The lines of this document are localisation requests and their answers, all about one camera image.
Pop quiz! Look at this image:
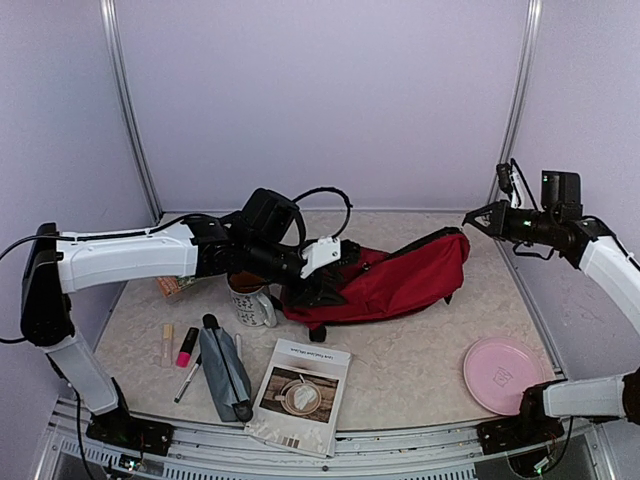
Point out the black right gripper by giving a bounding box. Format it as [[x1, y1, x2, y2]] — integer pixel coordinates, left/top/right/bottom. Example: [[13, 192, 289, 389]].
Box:
[[466, 198, 560, 244]]

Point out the red student backpack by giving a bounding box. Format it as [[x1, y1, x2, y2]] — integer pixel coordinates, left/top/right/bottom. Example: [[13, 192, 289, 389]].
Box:
[[278, 227, 470, 342]]

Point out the coffee cover notebook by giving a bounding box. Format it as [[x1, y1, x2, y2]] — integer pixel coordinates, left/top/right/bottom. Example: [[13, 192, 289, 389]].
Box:
[[244, 339, 352, 459]]

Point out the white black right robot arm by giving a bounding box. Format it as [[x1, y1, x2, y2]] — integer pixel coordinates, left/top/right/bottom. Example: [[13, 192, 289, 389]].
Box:
[[463, 161, 639, 444]]

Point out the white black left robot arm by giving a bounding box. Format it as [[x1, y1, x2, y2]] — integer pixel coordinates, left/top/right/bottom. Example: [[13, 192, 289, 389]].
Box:
[[20, 188, 345, 445]]

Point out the white mug with tea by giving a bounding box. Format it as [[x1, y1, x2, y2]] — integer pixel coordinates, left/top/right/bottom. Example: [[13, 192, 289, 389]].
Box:
[[227, 272, 278, 328]]

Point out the small white marker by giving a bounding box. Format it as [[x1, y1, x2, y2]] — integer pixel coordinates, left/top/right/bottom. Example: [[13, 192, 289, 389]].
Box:
[[234, 334, 242, 361]]

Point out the grey pencil case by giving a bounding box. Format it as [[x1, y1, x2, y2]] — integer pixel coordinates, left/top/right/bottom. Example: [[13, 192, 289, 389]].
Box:
[[199, 313, 253, 423]]

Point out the green white pen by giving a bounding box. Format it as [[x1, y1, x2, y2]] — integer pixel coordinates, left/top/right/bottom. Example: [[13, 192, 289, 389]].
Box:
[[173, 355, 202, 404]]

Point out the orange green paperback book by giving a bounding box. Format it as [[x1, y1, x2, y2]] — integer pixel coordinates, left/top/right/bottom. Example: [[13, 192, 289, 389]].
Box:
[[155, 276, 196, 301]]

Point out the pink black highlighter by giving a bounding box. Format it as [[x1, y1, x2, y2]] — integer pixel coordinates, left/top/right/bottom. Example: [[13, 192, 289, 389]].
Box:
[[175, 327, 199, 368]]

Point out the beige eraser stick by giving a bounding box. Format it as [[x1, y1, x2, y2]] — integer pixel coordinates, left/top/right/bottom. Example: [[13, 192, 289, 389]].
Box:
[[157, 324, 174, 368]]

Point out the pink plate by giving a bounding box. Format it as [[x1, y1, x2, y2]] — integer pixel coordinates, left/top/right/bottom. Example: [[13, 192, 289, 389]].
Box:
[[462, 337, 547, 416]]

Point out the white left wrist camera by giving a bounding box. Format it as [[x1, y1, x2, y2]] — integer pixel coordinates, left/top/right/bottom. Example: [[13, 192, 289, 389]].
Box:
[[300, 237, 341, 279]]

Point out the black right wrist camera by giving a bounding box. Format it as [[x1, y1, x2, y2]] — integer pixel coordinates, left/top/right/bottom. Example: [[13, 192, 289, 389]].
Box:
[[496, 158, 525, 209]]

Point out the aluminium front rail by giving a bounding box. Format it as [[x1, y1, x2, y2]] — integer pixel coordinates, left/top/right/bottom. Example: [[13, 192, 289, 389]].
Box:
[[34, 397, 616, 480]]

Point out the right aluminium frame post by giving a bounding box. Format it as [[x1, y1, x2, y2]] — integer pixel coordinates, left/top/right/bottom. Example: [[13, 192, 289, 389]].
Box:
[[480, 0, 544, 221]]

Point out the aluminium frame post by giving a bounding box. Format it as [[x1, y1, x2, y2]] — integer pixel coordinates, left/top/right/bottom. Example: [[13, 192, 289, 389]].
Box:
[[480, 0, 544, 221], [100, 0, 163, 222]]

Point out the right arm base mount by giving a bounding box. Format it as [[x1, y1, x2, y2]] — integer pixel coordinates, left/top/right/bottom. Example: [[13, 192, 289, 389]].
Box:
[[476, 392, 565, 455]]

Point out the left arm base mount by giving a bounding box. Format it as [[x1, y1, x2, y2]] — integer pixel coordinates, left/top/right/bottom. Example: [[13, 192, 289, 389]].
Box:
[[86, 379, 174, 457]]

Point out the left aluminium frame post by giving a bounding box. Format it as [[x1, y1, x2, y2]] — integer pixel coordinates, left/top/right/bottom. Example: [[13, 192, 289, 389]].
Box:
[[100, 0, 163, 222]]

